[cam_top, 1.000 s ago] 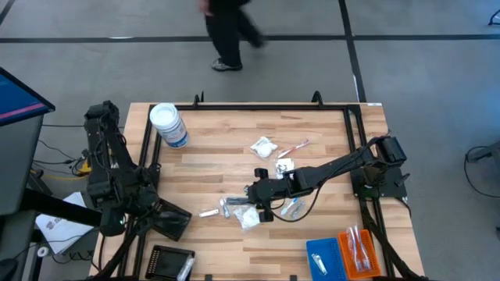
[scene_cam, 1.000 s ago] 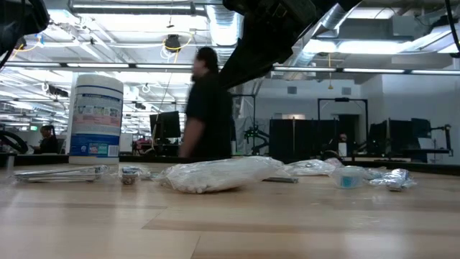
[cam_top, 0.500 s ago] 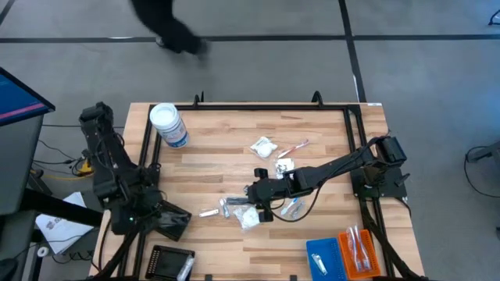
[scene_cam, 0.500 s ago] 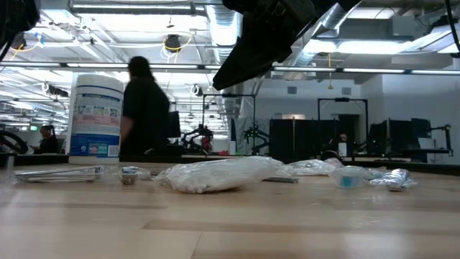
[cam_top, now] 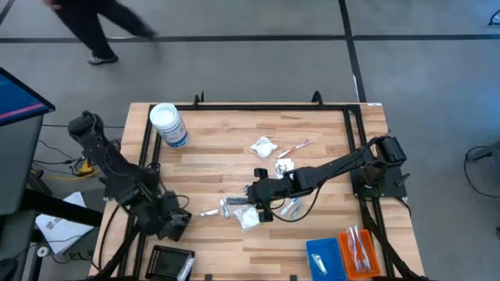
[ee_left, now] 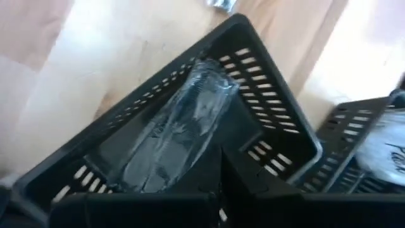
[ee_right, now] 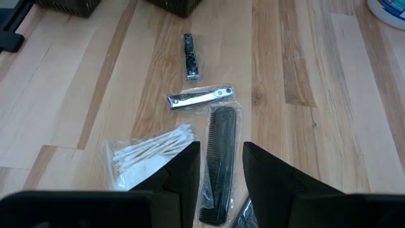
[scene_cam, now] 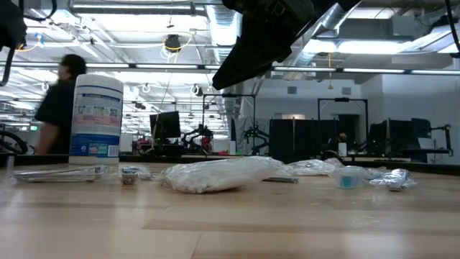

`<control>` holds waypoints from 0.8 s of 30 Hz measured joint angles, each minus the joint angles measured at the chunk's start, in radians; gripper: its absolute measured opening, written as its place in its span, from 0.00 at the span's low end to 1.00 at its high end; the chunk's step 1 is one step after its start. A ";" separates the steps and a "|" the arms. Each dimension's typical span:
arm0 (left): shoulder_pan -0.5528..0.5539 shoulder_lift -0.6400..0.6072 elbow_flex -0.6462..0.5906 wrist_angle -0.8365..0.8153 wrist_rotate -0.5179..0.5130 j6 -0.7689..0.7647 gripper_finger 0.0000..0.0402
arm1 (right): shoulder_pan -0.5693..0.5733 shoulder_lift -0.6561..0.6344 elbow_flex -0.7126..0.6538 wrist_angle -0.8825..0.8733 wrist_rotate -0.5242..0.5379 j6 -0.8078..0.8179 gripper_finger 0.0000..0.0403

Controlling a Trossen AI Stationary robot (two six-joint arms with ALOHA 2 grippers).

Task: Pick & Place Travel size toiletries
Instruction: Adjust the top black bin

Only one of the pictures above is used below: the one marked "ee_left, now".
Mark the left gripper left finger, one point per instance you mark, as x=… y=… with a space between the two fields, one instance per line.
x=142 y=212

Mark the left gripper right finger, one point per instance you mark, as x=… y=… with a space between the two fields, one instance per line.
x=284 y=212

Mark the bagged black comb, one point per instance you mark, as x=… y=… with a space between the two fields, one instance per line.
x=177 y=126

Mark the black plastic basket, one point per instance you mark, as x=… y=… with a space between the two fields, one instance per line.
x=341 y=133
x=269 y=79

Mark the bagged silver nail clipper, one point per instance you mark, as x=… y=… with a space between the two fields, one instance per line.
x=221 y=4

